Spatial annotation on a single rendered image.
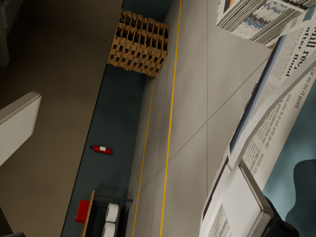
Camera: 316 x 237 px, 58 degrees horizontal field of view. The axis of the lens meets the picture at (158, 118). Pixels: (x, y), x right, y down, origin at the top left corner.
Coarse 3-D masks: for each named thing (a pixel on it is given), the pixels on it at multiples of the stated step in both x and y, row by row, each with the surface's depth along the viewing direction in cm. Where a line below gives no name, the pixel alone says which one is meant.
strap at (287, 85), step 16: (304, 64) 18; (288, 80) 18; (272, 96) 18; (256, 112) 19; (256, 128) 18; (240, 144) 19; (240, 160) 19; (224, 176) 20; (224, 192) 20; (208, 208) 21; (208, 224) 20
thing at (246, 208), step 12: (240, 168) 19; (240, 180) 18; (252, 180) 17; (228, 192) 19; (240, 192) 17; (252, 192) 16; (228, 204) 18; (240, 204) 17; (252, 204) 15; (264, 204) 15; (228, 216) 18; (240, 216) 16; (252, 216) 15; (264, 216) 14; (240, 228) 16; (252, 228) 15; (264, 228) 14
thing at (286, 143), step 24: (312, 48) 21; (312, 72) 20; (288, 96) 22; (312, 96) 20; (288, 120) 22; (312, 120) 19; (264, 144) 24; (288, 144) 21; (312, 144) 19; (264, 168) 23; (288, 168) 20; (312, 168) 18; (264, 192) 22; (288, 192) 20; (312, 192) 18; (288, 216) 19; (312, 216) 17
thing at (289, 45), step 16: (304, 16) 25; (288, 32) 31; (304, 32) 24; (288, 48) 27; (272, 64) 33; (288, 64) 25; (272, 80) 29; (256, 96) 34; (272, 112) 24; (240, 128) 36; (256, 144) 26; (224, 160) 39
